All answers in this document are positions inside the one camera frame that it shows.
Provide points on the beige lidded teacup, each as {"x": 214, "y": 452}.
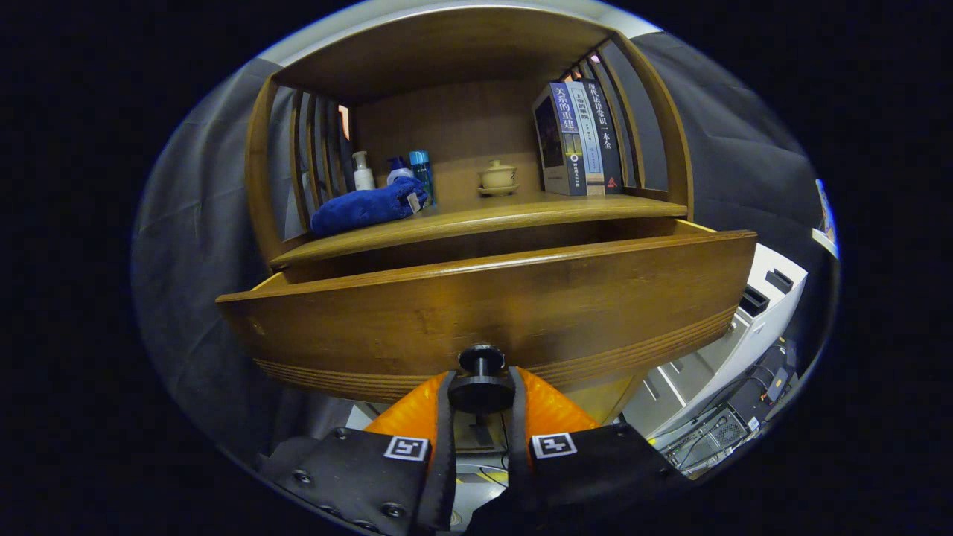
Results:
{"x": 498, "y": 176}

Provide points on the teal blue bottle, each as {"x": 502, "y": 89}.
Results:
{"x": 421, "y": 173}

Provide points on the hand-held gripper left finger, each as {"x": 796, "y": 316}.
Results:
{"x": 444, "y": 447}

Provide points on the grey spine book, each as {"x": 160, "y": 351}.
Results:
{"x": 588, "y": 141}

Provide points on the wooden countertop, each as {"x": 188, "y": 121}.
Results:
{"x": 506, "y": 216}

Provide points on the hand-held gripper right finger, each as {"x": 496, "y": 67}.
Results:
{"x": 517, "y": 447}

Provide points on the white bottle with blue cap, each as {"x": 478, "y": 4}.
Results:
{"x": 400, "y": 175}

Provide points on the white shelf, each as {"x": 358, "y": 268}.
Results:
{"x": 825, "y": 244}

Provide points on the blue folded towel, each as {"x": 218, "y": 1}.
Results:
{"x": 357, "y": 211}

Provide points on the white pump bottle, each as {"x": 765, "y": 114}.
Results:
{"x": 364, "y": 179}

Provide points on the beige saucer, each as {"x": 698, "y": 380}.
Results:
{"x": 499, "y": 191}

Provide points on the black computer equipment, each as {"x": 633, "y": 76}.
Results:
{"x": 715, "y": 432}

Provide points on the wooden drawer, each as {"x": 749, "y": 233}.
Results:
{"x": 484, "y": 313}

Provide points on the white cabinet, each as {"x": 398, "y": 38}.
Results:
{"x": 744, "y": 335}

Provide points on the wooden cabinet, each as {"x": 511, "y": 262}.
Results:
{"x": 461, "y": 126}

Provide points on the black backdrop cloth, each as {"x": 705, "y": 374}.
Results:
{"x": 201, "y": 223}

